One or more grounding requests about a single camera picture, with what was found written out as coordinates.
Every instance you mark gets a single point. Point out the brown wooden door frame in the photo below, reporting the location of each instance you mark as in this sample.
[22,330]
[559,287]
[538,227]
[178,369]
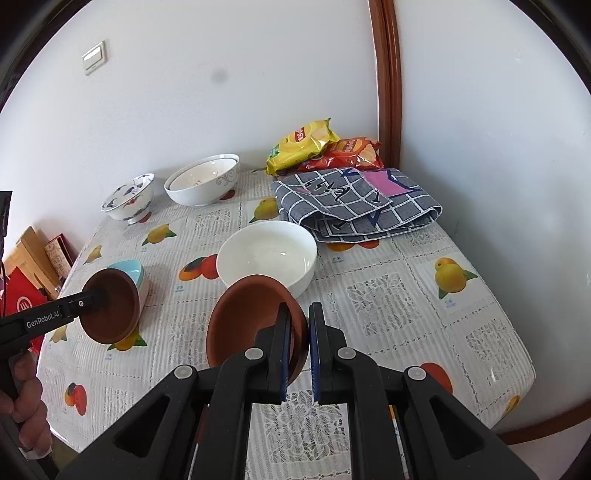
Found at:
[385,83]

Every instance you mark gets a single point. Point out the teal square plate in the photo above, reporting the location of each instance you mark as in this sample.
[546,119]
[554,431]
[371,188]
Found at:
[127,270]

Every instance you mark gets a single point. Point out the small brown bowl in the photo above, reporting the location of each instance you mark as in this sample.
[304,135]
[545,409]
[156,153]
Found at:
[115,309]
[249,314]

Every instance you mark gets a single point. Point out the person's left hand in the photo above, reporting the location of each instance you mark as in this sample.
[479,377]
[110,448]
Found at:
[27,410]

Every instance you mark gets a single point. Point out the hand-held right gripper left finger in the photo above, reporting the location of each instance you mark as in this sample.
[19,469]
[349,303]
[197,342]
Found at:
[285,360]

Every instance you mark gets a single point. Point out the yellow chip bag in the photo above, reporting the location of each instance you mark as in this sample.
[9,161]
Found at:
[300,145]

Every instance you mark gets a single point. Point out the white bowl with grey flowers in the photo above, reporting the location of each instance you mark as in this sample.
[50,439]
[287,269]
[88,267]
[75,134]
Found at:
[268,256]

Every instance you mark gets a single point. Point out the red chip bag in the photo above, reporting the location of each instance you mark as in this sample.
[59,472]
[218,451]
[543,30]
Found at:
[346,154]

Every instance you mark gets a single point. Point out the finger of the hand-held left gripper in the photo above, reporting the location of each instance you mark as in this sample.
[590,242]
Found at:
[83,304]

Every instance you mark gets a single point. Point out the wooden chair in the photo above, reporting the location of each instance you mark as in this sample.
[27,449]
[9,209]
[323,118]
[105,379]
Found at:
[34,258]

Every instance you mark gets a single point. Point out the large white bowl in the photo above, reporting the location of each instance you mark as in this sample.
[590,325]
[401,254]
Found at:
[201,174]
[203,191]

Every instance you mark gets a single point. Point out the white light switch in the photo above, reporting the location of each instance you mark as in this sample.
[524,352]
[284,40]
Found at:
[94,57]

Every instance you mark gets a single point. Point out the red paper bag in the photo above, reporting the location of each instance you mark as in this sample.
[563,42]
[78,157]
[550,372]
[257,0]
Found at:
[18,295]

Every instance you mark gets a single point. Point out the grey checkered cloth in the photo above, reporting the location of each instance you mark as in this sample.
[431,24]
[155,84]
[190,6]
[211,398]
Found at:
[355,203]

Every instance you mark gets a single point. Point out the fruit print tablecloth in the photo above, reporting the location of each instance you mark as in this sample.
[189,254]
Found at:
[392,300]

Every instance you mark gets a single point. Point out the blue and white patterned bowl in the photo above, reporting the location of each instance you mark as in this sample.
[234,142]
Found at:
[129,201]

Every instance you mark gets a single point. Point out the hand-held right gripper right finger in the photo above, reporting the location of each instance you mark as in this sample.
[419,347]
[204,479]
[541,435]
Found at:
[316,355]

